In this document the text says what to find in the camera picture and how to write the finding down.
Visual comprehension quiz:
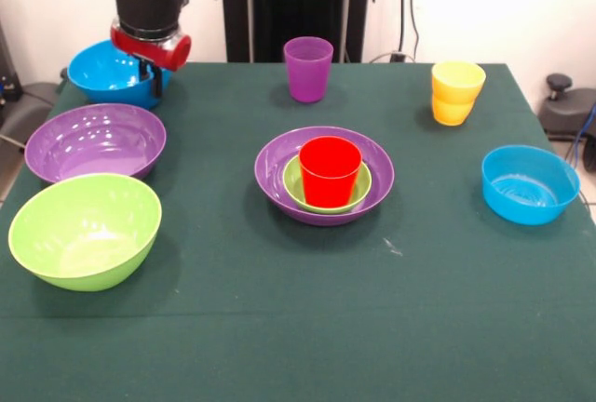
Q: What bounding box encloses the black equipment rack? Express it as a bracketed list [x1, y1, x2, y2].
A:
[0, 20, 22, 110]

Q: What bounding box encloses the small blue bowl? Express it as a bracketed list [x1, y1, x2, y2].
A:
[481, 144, 582, 226]

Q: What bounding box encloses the purple bowl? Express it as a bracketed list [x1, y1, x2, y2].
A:
[24, 102, 168, 184]
[253, 125, 396, 226]

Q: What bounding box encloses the small green bowl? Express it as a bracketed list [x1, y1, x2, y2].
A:
[282, 154, 373, 215]

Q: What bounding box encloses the grey pedestal foot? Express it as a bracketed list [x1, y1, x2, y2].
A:
[0, 81, 60, 142]
[537, 73, 596, 142]

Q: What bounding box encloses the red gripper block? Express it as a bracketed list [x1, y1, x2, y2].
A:
[110, 18, 193, 100]

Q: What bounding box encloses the blue floor cable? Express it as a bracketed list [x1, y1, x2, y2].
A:
[570, 99, 596, 161]

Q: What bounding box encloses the purple cup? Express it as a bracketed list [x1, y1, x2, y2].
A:
[283, 36, 335, 104]

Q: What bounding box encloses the dark green tablecloth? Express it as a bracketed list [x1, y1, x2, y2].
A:
[0, 60, 596, 402]

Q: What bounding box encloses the black wall cable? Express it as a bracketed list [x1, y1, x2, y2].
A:
[399, 0, 421, 62]

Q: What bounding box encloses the large green bowl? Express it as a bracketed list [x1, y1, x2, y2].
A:
[7, 173, 163, 292]

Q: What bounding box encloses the red cup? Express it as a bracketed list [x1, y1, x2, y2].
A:
[298, 136, 363, 208]

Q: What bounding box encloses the large blue bowl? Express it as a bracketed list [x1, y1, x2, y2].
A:
[67, 39, 174, 111]

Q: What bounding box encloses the yellow cup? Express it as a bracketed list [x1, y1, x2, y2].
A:
[430, 60, 487, 127]

